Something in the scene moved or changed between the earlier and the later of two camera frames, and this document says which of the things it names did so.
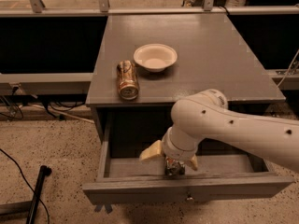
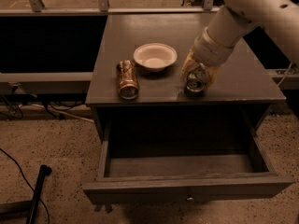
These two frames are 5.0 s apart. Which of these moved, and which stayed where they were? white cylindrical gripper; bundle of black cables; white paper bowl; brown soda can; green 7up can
Moved: green 7up can; white cylindrical gripper
Stayed: white paper bowl; brown soda can; bundle of black cables
